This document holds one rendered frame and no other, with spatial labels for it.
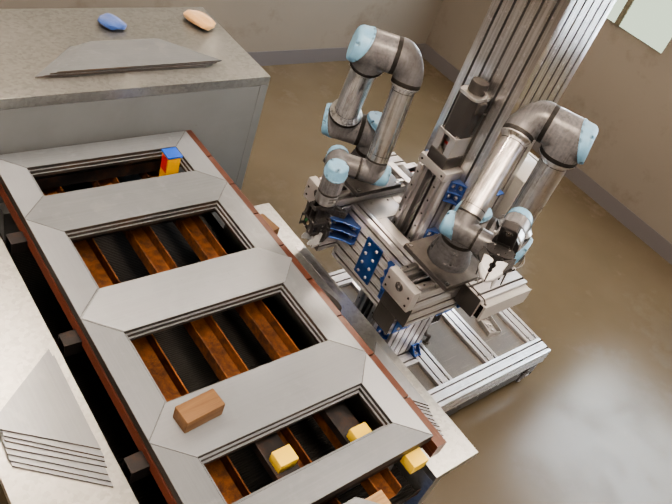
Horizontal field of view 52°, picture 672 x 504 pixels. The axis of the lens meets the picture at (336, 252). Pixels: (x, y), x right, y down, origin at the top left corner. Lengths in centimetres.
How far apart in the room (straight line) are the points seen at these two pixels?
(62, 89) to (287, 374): 128
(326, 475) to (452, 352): 153
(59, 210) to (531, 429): 234
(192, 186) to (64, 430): 106
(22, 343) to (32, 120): 84
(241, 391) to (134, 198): 86
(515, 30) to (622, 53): 308
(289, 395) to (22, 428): 70
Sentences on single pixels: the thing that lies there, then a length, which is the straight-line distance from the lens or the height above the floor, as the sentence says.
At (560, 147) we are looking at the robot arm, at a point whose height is 160.
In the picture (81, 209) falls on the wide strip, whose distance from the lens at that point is 244.
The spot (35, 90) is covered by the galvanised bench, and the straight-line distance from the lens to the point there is 262.
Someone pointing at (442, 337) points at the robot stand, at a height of 21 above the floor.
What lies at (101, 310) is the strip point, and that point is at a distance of 213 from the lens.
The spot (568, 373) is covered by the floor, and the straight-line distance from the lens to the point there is 394.
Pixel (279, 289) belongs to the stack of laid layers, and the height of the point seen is 83.
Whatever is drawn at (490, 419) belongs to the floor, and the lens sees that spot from 346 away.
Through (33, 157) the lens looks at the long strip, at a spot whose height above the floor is 85.
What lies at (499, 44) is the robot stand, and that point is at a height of 168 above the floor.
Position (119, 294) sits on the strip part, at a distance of 217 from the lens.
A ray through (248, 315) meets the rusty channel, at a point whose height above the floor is 72.
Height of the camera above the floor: 244
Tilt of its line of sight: 39 degrees down
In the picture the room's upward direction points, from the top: 22 degrees clockwise
